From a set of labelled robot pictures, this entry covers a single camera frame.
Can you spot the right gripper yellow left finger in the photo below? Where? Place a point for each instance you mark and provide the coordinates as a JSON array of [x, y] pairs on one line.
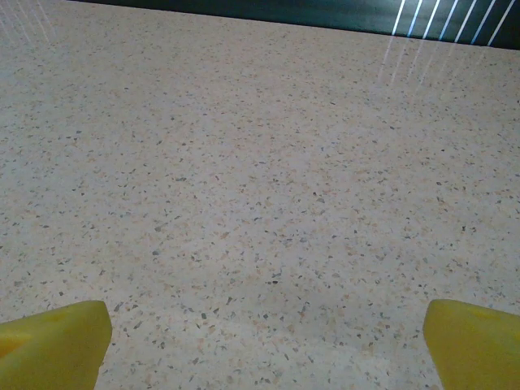
[[53, 349]]

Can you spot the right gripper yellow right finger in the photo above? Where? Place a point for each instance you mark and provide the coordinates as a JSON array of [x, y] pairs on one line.
[[475, 349]]

